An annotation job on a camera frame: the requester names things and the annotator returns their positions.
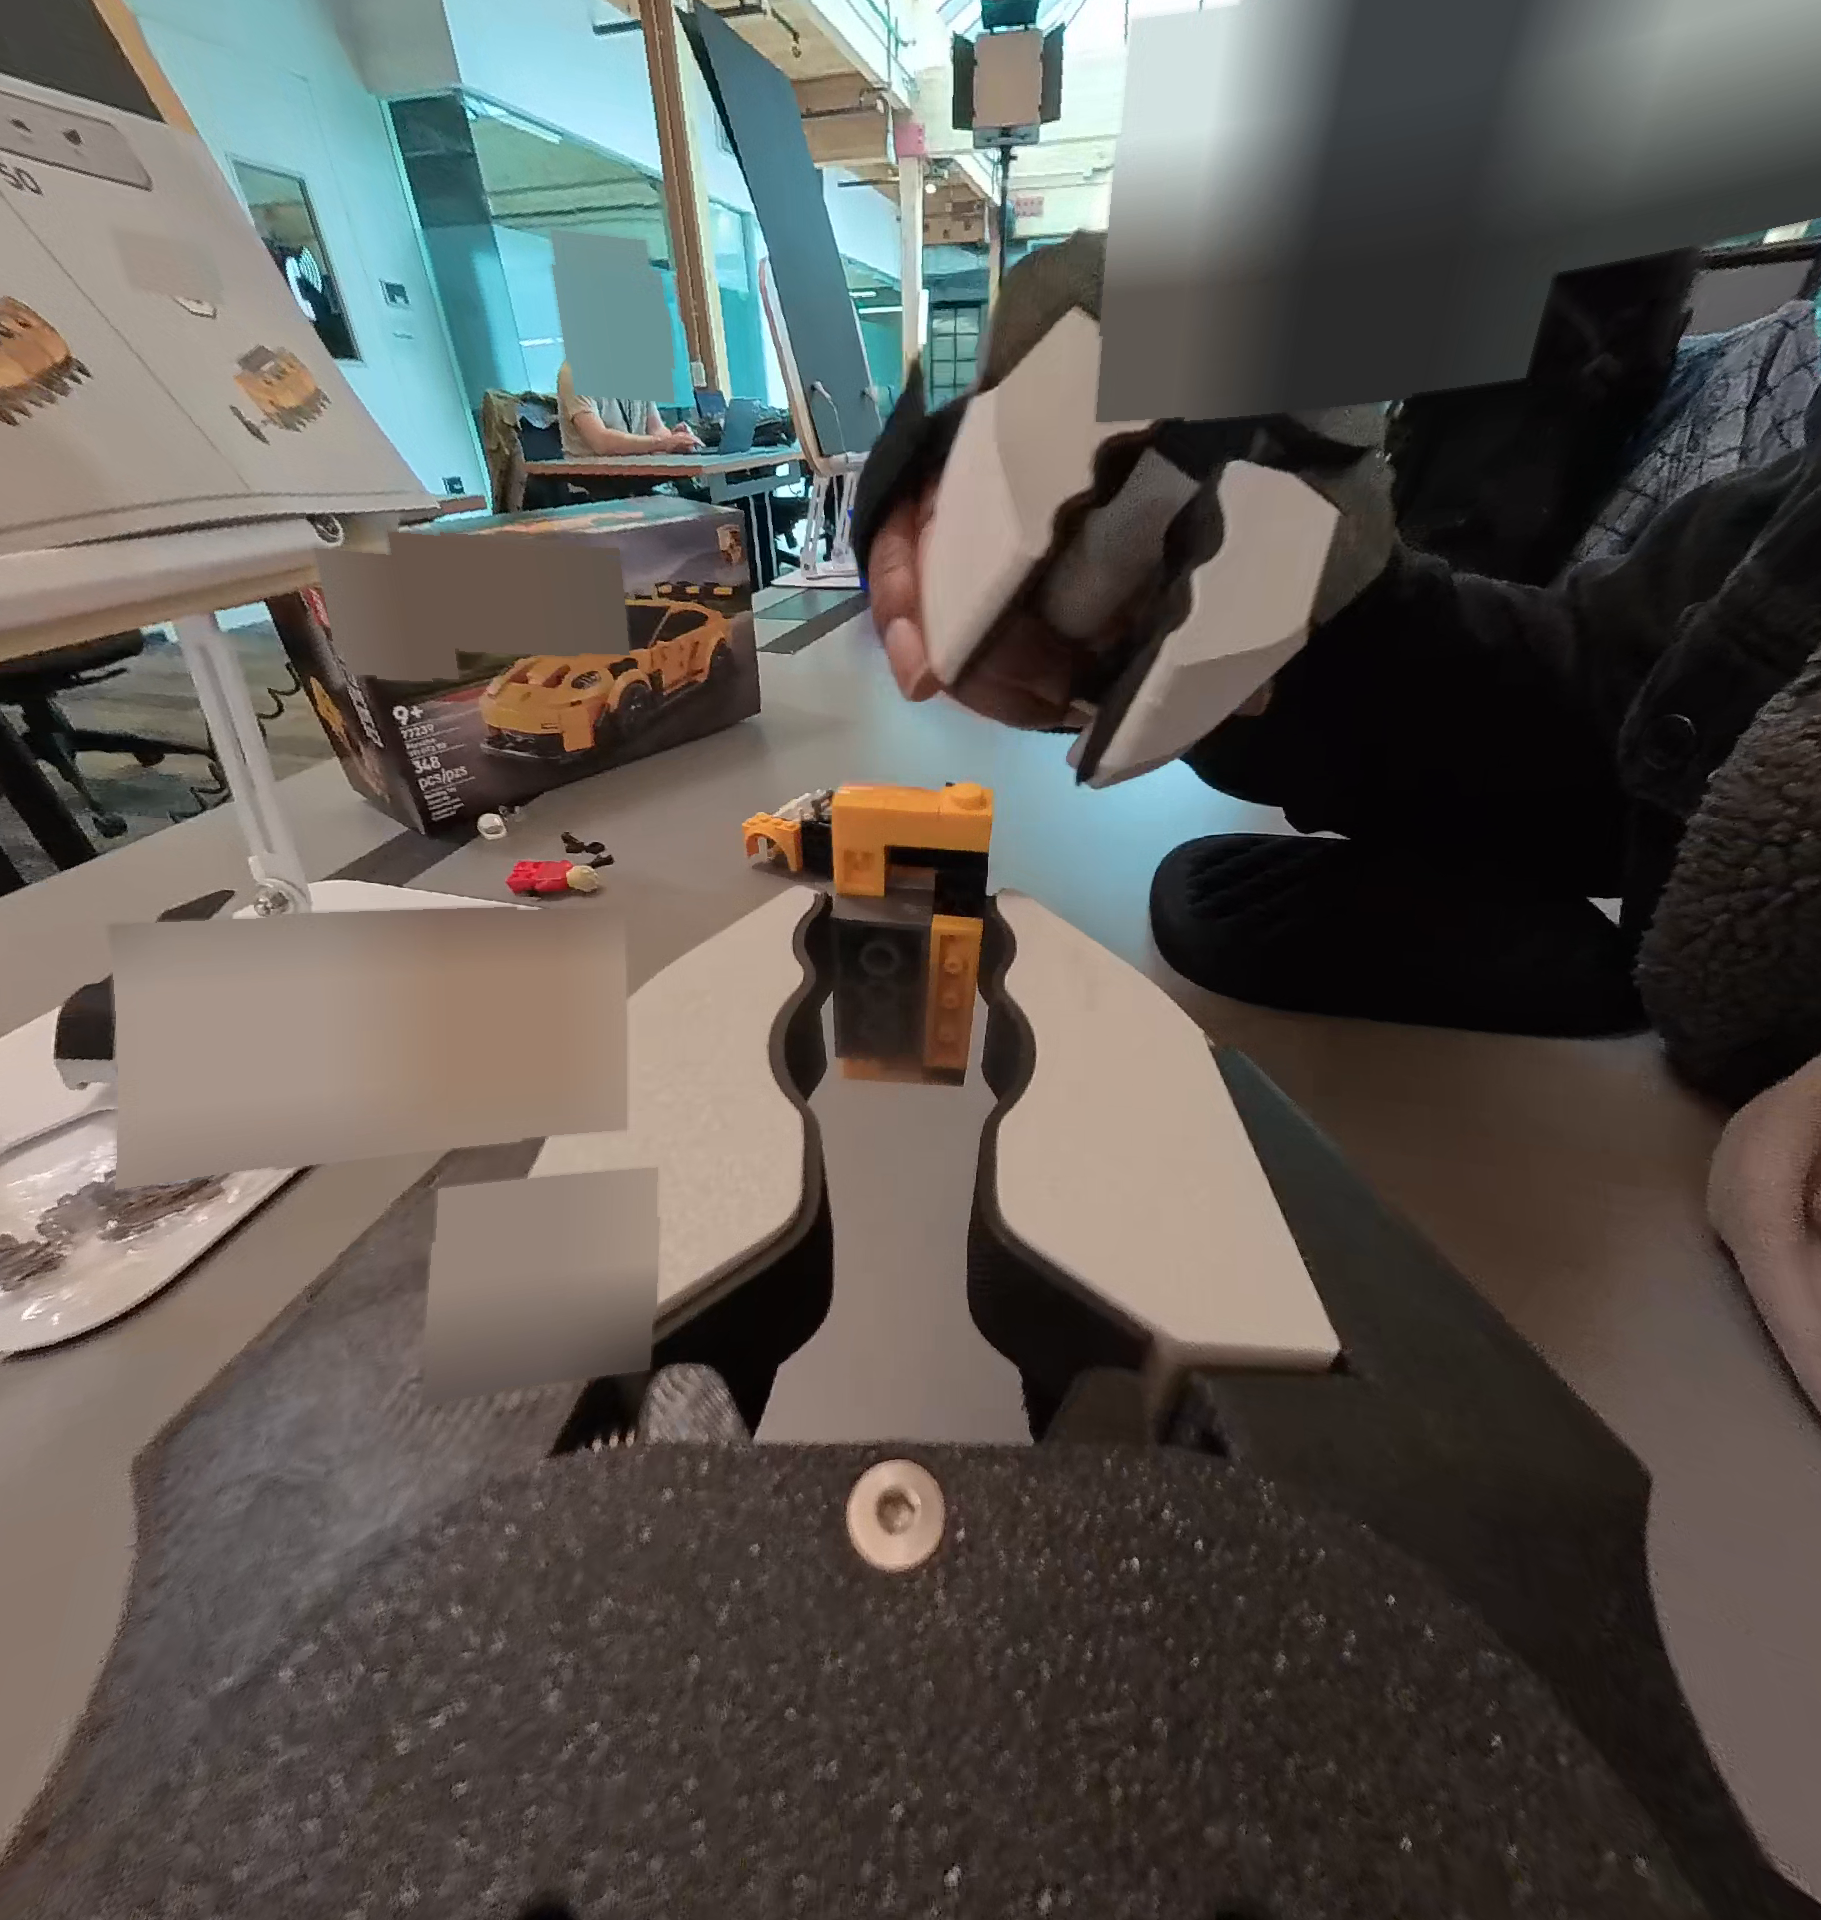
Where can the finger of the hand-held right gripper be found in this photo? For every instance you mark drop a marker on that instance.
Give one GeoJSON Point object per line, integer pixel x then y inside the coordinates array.
{"type": "Point", "coordinates": [1257, 601]}
{"type": "Point", "coordinates": [1002, 510]}

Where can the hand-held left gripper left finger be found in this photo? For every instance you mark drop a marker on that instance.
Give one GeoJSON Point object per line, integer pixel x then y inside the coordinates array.
{"type": "Point", "coordinates": [717, 1080]}

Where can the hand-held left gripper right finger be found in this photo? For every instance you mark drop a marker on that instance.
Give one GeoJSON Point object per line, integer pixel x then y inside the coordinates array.
{"type": "Point", "coordinates": [1152, 1170]}

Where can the orange black lego car assembly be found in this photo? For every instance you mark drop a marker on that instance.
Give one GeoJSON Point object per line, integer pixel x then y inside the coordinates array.
{"type": "Point", "coordinates": [897, 832]}

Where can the person's right forearm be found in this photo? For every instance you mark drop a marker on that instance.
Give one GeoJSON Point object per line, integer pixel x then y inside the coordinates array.
{"type": "Point", "coordinates": [1526, 646]}

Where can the small black lego piece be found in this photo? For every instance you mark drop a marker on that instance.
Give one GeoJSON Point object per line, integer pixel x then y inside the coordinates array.
{"type": "Point", "coordinates": [588, 847]}

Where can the red lego minifigure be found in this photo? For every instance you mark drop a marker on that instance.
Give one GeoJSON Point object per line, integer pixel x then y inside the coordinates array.
{"type": "Point", "coordinates": [539, 876]}

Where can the yellow car lego box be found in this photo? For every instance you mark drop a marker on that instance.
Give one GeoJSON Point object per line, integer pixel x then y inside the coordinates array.
{"type": "Point", "coordinates": [671, 661]}

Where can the lego instruction booklet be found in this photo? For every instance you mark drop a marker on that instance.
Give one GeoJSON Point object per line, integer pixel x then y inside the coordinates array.
{"type": "Point", "coordinates": [102, 451]}

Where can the person's right hand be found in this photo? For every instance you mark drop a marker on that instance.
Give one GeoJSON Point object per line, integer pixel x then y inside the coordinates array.
{"type": "Point", "coordinates": [1016, 675]}

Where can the black and orange car chassis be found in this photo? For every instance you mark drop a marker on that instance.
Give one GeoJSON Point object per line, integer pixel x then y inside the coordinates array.
{"type": "Point", "coordinates": [772, 832]}

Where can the dark partition panel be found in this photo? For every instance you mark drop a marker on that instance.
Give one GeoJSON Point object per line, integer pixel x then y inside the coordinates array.
{"type": "Point", "coordinates": [783, 226]}

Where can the wooden office desk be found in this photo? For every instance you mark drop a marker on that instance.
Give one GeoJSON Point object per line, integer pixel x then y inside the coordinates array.
{"type": "Point", "coordinates": [656, 465]}

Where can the wooden pillar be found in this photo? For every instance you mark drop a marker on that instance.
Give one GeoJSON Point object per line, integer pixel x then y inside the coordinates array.
{"type": "Point", "coordinates": [677, 180]}

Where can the blue plaid cloth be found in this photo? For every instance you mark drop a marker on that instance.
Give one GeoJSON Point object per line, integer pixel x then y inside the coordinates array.
{"type": "Point", "coordinates": [1707, 436]}

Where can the grey fleece jacket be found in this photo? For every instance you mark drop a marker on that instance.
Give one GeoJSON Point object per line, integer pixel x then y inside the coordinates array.
{"type": "Point", "coordinates": [1767, 870]}

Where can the clear bag of dark pieces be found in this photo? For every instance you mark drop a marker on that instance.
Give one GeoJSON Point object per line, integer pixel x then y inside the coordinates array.
{"type": "Point", "coordinates": [117, 1207]}

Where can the black white stand clamp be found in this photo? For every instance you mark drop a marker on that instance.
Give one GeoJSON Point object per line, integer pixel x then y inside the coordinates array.
{"type": "Point", "coordinates": [82, 1036]}

